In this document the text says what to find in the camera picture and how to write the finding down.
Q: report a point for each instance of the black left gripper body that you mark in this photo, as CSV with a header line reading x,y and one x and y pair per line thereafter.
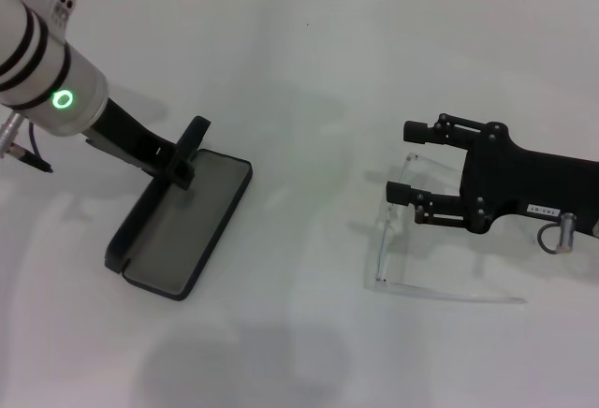
x,y
131,141

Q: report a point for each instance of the silver right wrist connector stud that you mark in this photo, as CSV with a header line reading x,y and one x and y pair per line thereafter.
x,y
567,232

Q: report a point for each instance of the clear white glasses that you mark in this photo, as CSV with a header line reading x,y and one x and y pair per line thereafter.
x,y
381,258

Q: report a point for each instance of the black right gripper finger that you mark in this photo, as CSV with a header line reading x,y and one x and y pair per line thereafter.
x,y
400,193
421,131

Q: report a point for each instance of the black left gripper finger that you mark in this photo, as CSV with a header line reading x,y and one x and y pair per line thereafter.
x,y
182,174
194,139

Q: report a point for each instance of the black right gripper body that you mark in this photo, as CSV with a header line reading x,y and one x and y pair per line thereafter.
x,y
515,183

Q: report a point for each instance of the black glasses case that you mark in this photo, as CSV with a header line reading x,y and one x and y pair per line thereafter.
x,y
187,230

